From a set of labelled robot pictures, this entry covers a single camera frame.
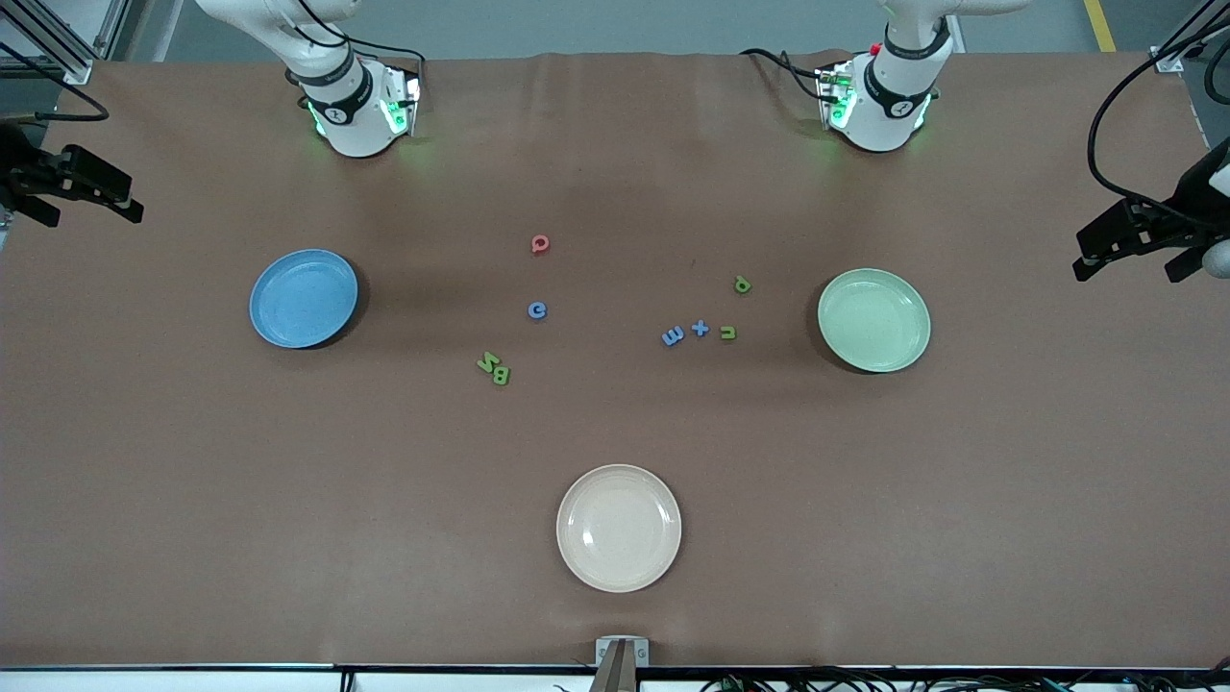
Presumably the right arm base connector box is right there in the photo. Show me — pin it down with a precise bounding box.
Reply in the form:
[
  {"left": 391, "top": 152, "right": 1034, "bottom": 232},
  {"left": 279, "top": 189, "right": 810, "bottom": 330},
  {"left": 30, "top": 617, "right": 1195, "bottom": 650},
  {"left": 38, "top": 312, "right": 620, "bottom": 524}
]
[{"left": 380, "top": 65, "right": 424, "bottom": 137}]

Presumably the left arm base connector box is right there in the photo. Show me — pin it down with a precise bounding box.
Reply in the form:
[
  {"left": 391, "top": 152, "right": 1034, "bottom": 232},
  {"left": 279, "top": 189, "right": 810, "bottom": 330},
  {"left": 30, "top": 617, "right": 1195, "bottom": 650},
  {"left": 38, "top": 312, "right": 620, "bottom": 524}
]
[{"left": 817, "top": 62, "right": 858, "bottom": 131}]

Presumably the blue plate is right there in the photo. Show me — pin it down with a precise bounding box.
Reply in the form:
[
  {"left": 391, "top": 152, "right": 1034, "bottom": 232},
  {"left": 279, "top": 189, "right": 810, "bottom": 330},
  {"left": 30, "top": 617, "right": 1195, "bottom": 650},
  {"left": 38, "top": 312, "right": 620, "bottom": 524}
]
[{"left": 249, "top": 249, "right": 359, "bottom": 350}]

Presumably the green plate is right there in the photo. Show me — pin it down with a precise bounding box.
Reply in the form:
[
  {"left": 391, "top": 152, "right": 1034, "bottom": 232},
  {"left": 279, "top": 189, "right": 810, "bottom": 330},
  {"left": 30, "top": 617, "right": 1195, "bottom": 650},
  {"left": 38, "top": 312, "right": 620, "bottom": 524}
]
[{"left": 818, "top": 268, "right": 932, "bottom": 374}]

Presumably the beige plate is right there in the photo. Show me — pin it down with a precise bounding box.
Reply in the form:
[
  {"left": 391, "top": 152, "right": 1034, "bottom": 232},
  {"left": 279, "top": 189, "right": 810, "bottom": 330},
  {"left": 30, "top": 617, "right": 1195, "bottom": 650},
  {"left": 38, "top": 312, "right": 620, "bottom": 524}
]
[{"left": 556, "top": 464, "right": 683, "bottom": 594}]

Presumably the brown table mat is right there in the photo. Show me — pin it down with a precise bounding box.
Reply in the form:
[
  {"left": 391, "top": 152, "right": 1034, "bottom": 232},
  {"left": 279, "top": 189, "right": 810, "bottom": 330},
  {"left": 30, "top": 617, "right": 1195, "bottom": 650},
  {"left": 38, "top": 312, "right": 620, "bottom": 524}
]
[{"left": 0, "top": 50, "right": 1230, "bottom": 669}]

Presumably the right arm black cable sleeve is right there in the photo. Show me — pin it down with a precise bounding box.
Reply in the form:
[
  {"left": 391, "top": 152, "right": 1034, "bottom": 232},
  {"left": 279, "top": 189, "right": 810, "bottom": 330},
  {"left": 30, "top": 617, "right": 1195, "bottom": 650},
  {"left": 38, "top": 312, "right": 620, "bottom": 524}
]
[{"left": 0, "top": 40, "right": 109, "bottom": 124}]

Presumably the arm black cable sleeve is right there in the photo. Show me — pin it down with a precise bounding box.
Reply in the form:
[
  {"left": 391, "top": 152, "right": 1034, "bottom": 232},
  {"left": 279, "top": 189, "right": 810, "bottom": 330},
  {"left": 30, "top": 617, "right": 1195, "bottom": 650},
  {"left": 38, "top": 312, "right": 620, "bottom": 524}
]
[
  {"left": 0, "top": 40, "right": 109, "bottom": 124},
  {"left": 1089, "top": 38, "right": 1230, "bottom": 227}
]

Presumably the left arm black cable sleeve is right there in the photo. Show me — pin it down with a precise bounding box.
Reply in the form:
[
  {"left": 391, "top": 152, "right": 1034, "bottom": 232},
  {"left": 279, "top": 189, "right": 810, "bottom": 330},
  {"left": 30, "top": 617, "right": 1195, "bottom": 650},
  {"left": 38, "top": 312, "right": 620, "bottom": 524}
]
[{"left": 1089, "top": 38, "right": 1230, "bottom": 227}]

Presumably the aluminium frame profile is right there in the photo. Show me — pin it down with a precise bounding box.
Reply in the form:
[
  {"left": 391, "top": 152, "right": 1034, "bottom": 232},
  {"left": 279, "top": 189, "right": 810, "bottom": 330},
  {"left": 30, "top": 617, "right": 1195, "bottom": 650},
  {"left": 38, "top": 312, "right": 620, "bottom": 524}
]
[
  {"left": 0, "top": 0, "right": 131, "bottom": 86},
  {"left": 1153, "top": 0, "right": 1230, "bottom": 73}
]

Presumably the right arm base black cable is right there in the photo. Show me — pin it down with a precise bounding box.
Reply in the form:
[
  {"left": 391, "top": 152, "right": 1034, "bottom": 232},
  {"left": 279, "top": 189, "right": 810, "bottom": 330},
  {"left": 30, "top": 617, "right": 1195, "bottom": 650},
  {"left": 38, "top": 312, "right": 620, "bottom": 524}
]
[{"left": 288, "top": 0, "right": 429, "bottom": 92}]

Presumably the arm base black cable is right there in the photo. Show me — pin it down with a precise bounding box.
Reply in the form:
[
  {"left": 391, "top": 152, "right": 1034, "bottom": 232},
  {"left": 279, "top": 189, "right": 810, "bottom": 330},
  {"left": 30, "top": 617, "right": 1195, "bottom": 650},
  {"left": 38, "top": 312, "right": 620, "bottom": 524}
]
[
  {"left": 740, "top": 48, "right": 837, "bottom": 102},
  {"left": 288, "top": 0, "right": 429, "bottom": 92}
]

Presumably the left arm base black cable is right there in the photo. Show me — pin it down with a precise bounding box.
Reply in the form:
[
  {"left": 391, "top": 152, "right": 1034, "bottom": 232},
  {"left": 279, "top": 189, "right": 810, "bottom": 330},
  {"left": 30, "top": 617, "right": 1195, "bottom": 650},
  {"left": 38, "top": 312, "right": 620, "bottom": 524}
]
[{"left": 740, "top": 48, "right": 837, "bottom": 102}]

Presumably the white table rail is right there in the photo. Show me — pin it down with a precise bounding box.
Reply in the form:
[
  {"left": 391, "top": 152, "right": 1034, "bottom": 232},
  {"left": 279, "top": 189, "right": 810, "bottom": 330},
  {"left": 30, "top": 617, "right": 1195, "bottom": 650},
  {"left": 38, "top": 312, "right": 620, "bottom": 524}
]
[{"left": 0, "top": 670, "right": 592, "bottom": 692}]

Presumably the grey metal mount bracket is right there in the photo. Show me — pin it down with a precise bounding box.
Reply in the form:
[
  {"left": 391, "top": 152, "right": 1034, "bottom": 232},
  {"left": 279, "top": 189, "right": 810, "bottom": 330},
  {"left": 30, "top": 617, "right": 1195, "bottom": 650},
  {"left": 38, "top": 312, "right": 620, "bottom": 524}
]
[{"left": 596, "top": 636, "right": 651, "bottom": 667}]

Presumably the aluminium camera post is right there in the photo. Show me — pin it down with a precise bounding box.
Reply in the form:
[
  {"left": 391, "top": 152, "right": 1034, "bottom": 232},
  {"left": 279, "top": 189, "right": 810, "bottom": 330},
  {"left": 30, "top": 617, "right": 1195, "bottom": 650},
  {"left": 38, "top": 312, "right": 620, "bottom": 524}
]
[{"left": 588, "top": 642, "right": 643, "bottom": 692}]

